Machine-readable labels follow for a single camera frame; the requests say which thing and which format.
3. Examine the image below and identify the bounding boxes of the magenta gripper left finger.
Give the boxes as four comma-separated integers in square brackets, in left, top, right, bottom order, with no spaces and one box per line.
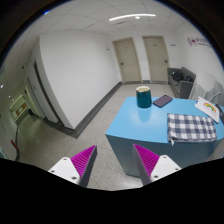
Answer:
[49,145,97,188]

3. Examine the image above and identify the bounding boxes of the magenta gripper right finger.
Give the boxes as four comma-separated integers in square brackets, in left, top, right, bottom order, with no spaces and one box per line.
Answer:
[133,144,180,185]

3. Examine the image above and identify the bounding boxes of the blue checkered towel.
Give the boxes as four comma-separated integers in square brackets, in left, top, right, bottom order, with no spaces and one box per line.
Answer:
[167,113,217,145]

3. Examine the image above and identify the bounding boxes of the purple smartphone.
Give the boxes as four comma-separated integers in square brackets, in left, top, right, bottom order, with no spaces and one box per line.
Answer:
[153,95,172,108]

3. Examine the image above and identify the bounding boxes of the dark teal mug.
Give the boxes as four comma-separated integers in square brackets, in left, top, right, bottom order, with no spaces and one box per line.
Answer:
[136,86,152,108]

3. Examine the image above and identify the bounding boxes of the white rainbow card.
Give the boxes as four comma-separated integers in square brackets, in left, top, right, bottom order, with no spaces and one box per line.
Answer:
[195,97,219,123]

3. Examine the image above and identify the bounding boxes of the grey sofa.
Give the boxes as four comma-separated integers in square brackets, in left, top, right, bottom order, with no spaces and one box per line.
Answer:
[167,67,196,99]

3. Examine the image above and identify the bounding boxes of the black bag on sofa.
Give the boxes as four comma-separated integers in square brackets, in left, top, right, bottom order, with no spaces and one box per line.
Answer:
[173,72,193,82]

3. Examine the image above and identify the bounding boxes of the white chair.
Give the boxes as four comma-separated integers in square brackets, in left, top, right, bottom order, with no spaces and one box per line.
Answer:
[189,71,224,106]

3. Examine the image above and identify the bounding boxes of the right beige door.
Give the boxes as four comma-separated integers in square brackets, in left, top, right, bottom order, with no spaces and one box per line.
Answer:
[143,36,169,83]

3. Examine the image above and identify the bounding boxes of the beige door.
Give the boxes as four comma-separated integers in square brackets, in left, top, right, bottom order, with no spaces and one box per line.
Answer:
[113,38,141,83]
[143,36,169,83]

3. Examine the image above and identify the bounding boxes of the left beige door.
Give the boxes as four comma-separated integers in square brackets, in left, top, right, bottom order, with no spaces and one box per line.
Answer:
[113,38,141,83]

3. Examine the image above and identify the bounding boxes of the ceiling strip light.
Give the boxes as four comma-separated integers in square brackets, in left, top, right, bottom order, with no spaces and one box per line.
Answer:
[109,13,156,21]

